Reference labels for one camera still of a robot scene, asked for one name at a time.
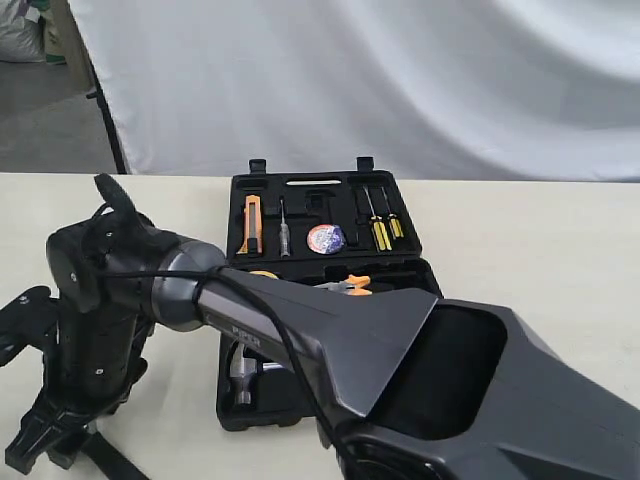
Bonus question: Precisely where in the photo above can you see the orange handled pliers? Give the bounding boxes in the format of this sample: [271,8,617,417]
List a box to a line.
[316,274,373,296]

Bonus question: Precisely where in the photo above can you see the clear test pen screwdriver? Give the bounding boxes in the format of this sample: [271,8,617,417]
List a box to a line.
[279,198,291,258]

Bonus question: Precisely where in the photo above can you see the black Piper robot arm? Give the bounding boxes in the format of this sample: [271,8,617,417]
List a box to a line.
[1,215,639,479]

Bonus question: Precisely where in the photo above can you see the white backdrop cloth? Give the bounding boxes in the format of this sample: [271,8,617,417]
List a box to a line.
[71,1,639,181]

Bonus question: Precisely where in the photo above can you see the orange utility knife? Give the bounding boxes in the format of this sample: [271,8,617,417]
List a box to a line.
[237,194,263,255]

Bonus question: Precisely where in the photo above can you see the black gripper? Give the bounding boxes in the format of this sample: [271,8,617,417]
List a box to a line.
[5,309,153,474]

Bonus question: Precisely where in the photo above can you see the long yellow black screwdriver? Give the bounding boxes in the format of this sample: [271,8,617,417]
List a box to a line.
[363,186,392,252]

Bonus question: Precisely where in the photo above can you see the yellow tape measure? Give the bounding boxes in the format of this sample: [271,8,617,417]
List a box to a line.
[250,270,279,279]

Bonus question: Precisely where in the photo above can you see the adjustable wrench black handle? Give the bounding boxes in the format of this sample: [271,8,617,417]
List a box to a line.
[82,431,149,480]

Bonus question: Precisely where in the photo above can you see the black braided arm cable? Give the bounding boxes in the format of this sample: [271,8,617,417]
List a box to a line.
[82,173,361,480]

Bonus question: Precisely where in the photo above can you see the wrist camera with black bracket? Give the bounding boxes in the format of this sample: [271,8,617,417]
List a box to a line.
[1,286,59,367]

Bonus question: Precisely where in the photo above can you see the black backdrop stand pole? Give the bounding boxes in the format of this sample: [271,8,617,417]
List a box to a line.
[65,1,129,175]

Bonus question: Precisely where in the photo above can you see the black plastic tool case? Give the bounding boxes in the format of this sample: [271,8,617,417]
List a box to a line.
[216,157,441,432]

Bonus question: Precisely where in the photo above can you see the black electrical tape roll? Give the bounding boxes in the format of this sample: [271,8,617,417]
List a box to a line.
[307,224,346,255]

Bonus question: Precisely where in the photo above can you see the claw hammer black grip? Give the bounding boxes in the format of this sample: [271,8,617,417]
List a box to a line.
[228,343,284,406]

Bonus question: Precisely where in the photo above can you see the white sack in background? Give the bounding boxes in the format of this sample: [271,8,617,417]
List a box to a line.
[1,0,45,63]

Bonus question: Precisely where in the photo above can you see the short yellow black screwdriver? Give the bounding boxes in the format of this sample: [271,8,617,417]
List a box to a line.
[381,187,404,240]

